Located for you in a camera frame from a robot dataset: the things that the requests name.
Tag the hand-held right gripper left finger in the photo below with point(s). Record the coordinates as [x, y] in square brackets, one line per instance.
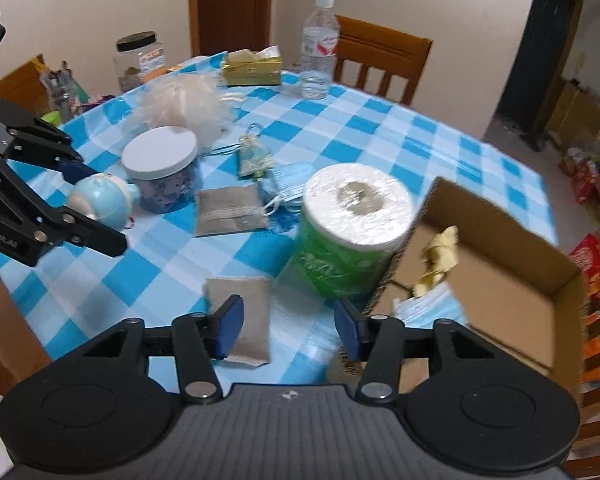
[230, 325]

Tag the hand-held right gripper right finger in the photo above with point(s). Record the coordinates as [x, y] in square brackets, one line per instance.
[347, 330]

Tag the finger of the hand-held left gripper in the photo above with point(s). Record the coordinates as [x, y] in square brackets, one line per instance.
[72, 166]
[100, 240]

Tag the blue and white round toy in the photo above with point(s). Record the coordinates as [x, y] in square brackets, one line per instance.
[105, 200]

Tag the blue face mask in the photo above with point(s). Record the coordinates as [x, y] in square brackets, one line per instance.
[290, 185]
[430, 307]

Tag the beige mesh bath pouf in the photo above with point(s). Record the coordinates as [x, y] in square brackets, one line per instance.
[185, 102]

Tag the brown cardboard box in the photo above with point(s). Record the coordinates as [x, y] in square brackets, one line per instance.
[505, 300]

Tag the blue floral sachet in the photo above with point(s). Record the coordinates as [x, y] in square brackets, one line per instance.
[252, 157]

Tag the blue white checkered tablecloth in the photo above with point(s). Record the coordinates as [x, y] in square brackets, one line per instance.
[155, 270]

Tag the pen holder with pens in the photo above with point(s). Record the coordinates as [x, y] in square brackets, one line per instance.
[60, 92]

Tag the green wrapped toilet paper roll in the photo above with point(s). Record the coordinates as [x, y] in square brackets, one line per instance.
[345, 255]

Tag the clear jar with white lid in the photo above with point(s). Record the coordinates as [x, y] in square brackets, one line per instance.
[157, 152]

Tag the clear jar with black lid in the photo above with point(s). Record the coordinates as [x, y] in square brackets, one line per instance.
[137, 65]

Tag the yellow-green tissue pack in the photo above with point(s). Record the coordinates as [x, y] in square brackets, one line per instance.
[252, 72]

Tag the brown wooden door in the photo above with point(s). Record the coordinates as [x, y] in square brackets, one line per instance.
[230, 5]

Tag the clear plastic water bottle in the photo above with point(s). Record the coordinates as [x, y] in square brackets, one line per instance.
[320, 50]

